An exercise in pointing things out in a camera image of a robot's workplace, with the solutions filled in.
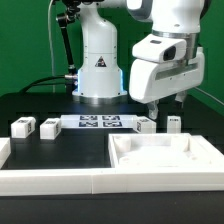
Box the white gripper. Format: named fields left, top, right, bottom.
left=129, top=47, right=205, bottom=120

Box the white square table top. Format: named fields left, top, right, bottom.
left=108, top=133, right=224, bottom=169

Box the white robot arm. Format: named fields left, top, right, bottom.
left=73, top=0, right=210, bottom=119

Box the white U-shaped obstacle fence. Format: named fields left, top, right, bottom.
left=0, top=138, right=224, bottom=196

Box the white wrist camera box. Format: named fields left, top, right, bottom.
left=132, top=34, right=187, bottom=63

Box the white marker base plate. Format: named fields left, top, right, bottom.
left=61, top=115, right=136, bottom=129

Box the black cable bundle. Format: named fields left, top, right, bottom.
left=19, top=75, right=80, bottom=94

